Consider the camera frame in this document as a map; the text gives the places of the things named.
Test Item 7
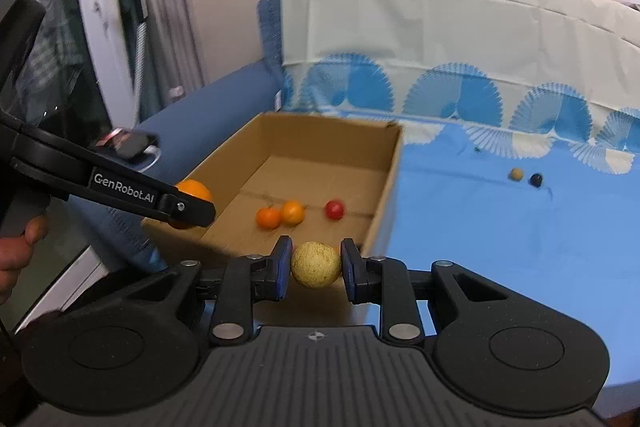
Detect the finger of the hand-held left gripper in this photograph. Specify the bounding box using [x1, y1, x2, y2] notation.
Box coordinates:
[154, 192, 217, 230]

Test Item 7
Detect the white door frame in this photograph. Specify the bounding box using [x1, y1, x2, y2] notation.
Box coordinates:
[70, 0, 143, 132]

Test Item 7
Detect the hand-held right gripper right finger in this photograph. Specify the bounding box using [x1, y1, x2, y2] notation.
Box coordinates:
[340, 238, 532, 349]

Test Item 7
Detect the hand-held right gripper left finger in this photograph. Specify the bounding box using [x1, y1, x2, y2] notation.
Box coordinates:
[106, 235, 294, 349]

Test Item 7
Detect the glass door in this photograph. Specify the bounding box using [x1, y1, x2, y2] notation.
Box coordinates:
[0, 0, 113, 308]

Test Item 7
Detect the blue white printed cloth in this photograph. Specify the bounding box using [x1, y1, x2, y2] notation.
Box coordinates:
[277, 0, 640, 388]

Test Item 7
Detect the black smartphone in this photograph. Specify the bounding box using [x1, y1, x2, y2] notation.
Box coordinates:
[95, 129, 161, 160]

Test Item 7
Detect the brown cardboard box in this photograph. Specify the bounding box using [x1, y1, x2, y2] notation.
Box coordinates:
[141, 111, 403, 273]

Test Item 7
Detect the person's left hand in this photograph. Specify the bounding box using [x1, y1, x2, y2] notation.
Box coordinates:
[0, 214, 50, 306]

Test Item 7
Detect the orange tangerine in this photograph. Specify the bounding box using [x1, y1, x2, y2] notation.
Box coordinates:
[255, 206, 282, 229]
[167, 179, 213, 230]
[280, 200, 306, 226]

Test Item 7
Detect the grey curtain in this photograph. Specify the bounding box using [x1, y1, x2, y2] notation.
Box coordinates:
[127, 0, 206, 122]

